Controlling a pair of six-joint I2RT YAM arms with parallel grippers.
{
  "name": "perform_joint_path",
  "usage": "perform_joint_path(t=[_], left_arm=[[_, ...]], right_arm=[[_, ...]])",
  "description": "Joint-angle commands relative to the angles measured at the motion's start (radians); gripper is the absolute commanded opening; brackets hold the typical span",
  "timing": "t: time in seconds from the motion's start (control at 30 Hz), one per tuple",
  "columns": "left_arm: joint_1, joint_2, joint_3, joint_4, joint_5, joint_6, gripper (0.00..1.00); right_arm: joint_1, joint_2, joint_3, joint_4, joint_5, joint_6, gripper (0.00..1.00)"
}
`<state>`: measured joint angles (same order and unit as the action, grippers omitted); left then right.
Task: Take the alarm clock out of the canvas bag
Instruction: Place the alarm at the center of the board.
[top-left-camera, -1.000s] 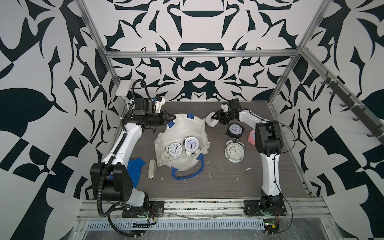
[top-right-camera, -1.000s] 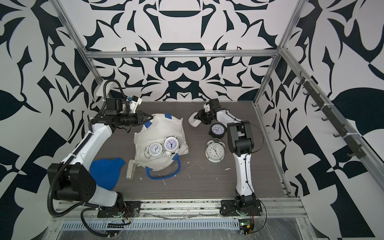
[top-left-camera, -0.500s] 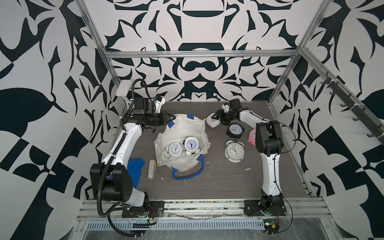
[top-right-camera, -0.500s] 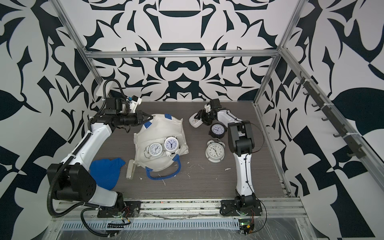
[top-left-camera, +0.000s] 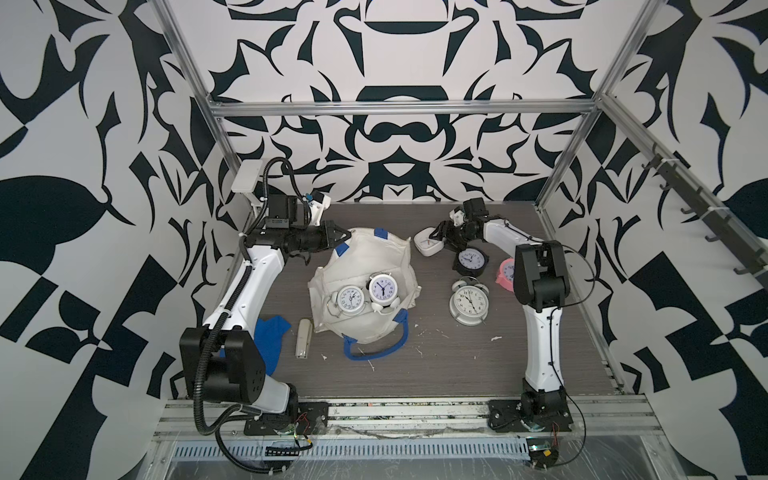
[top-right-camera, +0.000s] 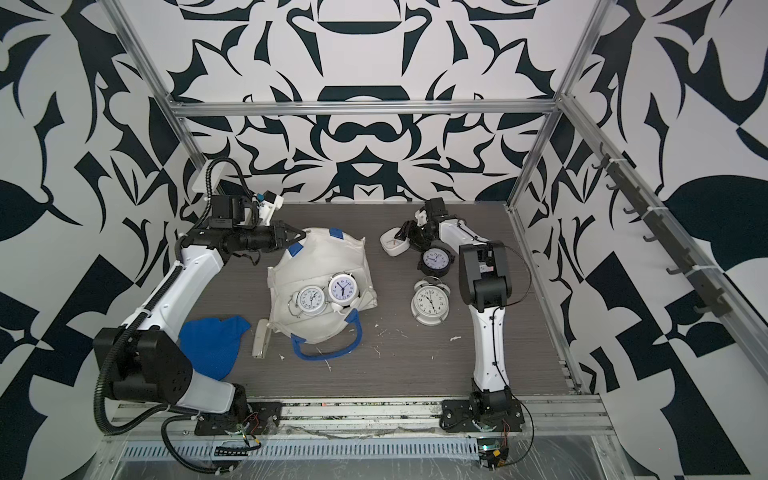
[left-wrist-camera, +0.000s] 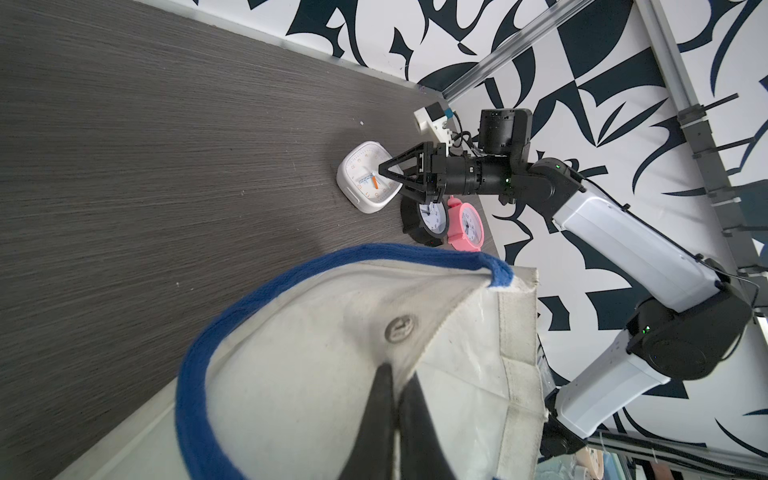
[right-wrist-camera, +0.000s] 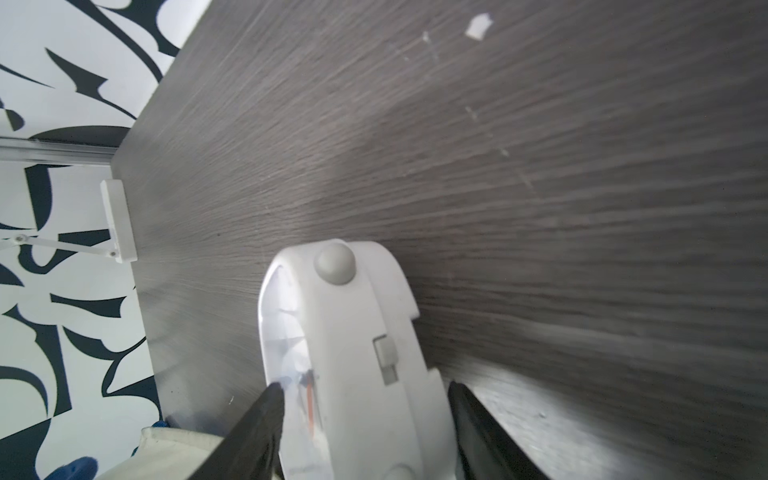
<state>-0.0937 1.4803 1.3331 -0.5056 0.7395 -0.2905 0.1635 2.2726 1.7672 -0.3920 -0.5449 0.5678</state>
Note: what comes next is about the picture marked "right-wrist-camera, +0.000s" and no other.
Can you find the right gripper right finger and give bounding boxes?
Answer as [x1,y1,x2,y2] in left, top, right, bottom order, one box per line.
[448,381,548,480]

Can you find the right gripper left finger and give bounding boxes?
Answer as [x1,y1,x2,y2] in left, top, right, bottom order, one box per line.
[190,382,285,479]

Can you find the white canvas bag blue handles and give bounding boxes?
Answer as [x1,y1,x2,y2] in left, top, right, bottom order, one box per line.
[95,419,241,480]

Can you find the white square alarm clock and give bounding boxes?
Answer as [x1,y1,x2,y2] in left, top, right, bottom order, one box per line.
[258,239,458,479]

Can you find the white desk lamp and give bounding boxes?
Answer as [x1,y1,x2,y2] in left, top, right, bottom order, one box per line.
[1,179,138,264]

